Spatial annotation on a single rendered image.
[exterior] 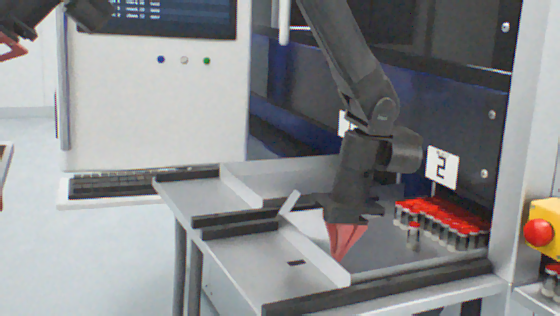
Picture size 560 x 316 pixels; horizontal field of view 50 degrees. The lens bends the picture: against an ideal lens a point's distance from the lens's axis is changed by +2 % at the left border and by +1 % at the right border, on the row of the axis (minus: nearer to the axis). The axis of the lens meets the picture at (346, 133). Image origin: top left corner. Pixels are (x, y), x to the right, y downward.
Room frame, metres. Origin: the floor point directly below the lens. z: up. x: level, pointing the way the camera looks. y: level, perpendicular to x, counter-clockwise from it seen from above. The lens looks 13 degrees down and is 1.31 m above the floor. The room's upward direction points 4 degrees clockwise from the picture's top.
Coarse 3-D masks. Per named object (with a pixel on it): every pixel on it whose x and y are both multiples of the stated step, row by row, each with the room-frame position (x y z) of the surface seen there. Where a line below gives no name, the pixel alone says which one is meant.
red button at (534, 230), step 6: (528, 222) 0.82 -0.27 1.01; (534, 222) 0.81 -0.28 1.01; (540, 222) 0.81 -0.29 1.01; (546, 222) 0.81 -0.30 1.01; (528, 228) 0.81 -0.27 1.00; (534, 228) 0.81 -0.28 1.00; (540, 228) 0.80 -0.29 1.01; (546, 228) 0.80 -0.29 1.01; (528, 234) 0.81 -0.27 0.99; (534, 234) 0.80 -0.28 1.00; (540, 234) 0.80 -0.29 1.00; (546, 234) 0.80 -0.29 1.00; (528, 240) 0.81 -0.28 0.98; (534, 240) 0.80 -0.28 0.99; (540, 240) 0.80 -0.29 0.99; (546, 240) 0.80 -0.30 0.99; (534, 246) 0.81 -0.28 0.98; (540, 246) 0.80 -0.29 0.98
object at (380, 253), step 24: (288, 216) 1.03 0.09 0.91; (312, 216) 1.05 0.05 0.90; (384, 216) 1.13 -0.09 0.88; (288, 240) 0.98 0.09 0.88; (312, 240) 0.91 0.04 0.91; (360, 240) 1.00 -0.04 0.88; (384, 240) 1.01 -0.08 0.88; (336, 264) 0.83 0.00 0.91; (360, 264) 0.90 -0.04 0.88; (384, 264) 0.91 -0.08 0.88; (408, 264) 0.85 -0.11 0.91; (432, 264) 0.88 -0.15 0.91
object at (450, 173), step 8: (432, 152) 1.07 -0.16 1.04; (440, 152) 1.05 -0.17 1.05; (432, 160) 1.06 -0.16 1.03; (440, 160) 1.05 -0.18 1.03; (448, 160) 1.03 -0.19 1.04; (456, 160) 1.01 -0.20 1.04; (432, 168) 1.06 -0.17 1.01; (440, 168) 1.04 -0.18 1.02; (448, 168) 1.02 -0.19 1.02; (456, 168) 1.01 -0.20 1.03; (432, 176) 1.06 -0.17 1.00; (448, 176) 1.02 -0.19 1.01; (456, 176) 1.01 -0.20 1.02; (448, 184) 1.02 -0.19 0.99
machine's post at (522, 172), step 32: (544, 0) 0.89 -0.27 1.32; (544, 32) 0.88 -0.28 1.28; (544, 64) 0.88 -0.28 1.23; (512, 96) 0.92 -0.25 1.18; (544, 96) 0.88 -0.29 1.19; (512, 128) 0.91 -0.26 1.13; (544, 128) 0.89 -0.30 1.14; (512, 160) 0.90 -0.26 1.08; (544, 160) 0.89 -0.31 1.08; (512, 192) 0.89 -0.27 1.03; (544, 192) 0.90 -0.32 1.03; (512, 224) 0.89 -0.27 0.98; (512, 256) 0.88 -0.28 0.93; (512, 288) 0.88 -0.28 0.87
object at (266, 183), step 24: (240, 168) 1.33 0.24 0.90; (264, 168) 1.37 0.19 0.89; (288, 168) 1.40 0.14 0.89; (312, 168) 1.43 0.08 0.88; (336, 168) 1.45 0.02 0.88; (240, 192) 1.19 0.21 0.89; (264, 192) 1.23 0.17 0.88; (288, 192) 1.24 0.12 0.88; (312, 192) 1.25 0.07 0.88; (384, 192) 1.24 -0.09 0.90
